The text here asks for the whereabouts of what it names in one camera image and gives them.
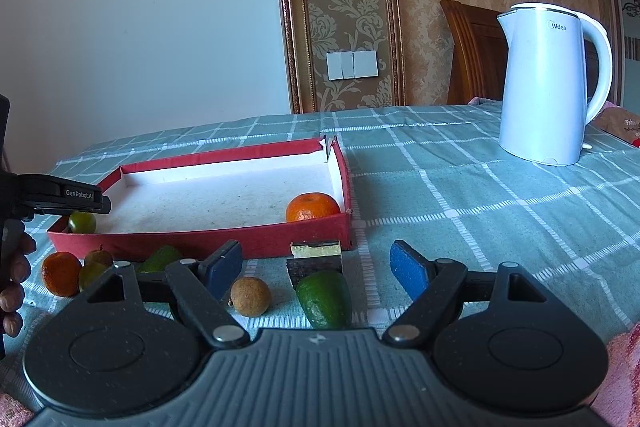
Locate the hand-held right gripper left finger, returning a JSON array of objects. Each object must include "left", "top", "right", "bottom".
[{"left": 87, "top": 240, "right": 251, "bottom": 351}]

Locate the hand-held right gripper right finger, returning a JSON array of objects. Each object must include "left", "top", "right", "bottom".
[{"left": 382, "top": 239, "right": 551, "bottom": 351}]

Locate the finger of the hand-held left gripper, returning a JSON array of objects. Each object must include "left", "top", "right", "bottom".
[{"left": 18, "top": 174, "right": 112, "bottom": 217}]

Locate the small green lime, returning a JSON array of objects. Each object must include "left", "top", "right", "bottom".
[{"left": 68, "top": 210, "right": 98, "bottom": 235}]

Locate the red shallow cardboard box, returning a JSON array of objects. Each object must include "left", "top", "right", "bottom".
[{"left": 47, "top": 134, "right": 354, "bottom": 262}]

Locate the person's left hand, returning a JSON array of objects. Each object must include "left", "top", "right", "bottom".
[{"left": 0, "top": 231, "right": 38, "bottom": 339}]

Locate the brown longan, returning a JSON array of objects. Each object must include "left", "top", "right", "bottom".
[{"left": 229, "top": 276, "right": 272, "bottom": 319}]

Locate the green avocado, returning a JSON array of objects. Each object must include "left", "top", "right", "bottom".
[
  {"left": 295, "top": 270, "right": 354, "bottom": 331},
  {"left": 135, "top": 245, "right": 184, "bottom": 274}
]

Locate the small reddish green fruit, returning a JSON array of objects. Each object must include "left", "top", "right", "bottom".
[{"left": 83, "top": 246, "right": 114, "bottom": 268}]

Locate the orange mandarin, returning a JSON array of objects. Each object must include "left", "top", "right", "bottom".
[
  {"left": 285, "top": 192, "right": 342, "bottom": 224},
  {"left": 41, "top": 251, "right": 83, "bottom": 298}
]

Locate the small green citrus fruit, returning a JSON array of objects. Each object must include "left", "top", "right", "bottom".
[{"left": 78, "top": 261, "right": 109, "bottom": 293}]

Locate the dark block with gold foil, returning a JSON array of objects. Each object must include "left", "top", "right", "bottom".
[{"left": 285, "top": 239, "right": 345, "bottom": 291}]

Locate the green plaid tablecloth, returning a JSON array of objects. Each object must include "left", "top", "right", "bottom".
[{"left": 0, "top": 103, "right": 640, "bottom": 427}]

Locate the brown wooden chair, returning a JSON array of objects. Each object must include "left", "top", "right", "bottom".
[{"left": 439, "top": 0, "right": 602, "bottom": 106}]

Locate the white electric kettle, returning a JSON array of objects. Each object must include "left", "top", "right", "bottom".
[{"left": 496, "top": 2, "right": 615, "bottom": 167}]

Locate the pink towel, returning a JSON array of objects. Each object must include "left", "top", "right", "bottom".
[{"left": 589, "top": 321, "right": 640, "bottom": 427}]

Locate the brown paper bag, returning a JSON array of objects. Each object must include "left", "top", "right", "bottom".
[{"left": 592, "top": 104, "right": 640, "bottom": 148}]

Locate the white wall light switch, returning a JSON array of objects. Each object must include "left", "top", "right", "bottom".
[{"left": 325, "top": 50, "right": 380, "bottom": 82}]

